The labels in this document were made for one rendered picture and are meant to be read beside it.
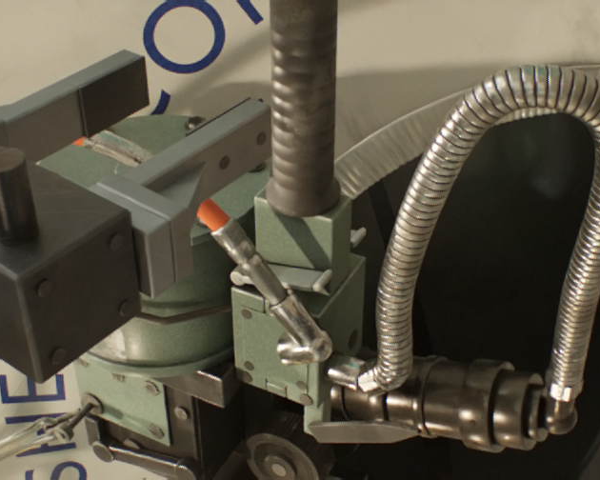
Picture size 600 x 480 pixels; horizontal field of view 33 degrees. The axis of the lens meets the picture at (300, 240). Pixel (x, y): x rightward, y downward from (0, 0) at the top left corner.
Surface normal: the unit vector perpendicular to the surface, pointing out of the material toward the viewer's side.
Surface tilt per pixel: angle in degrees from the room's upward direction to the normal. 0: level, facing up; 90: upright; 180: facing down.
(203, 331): 108
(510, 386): 96
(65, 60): 90
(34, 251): 115
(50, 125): 129
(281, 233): 58
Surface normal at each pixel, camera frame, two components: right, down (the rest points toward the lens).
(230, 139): 0.79, 0.37
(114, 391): -0.47, 0.53
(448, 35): 0.11, 0.54
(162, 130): 0.00, -0.80
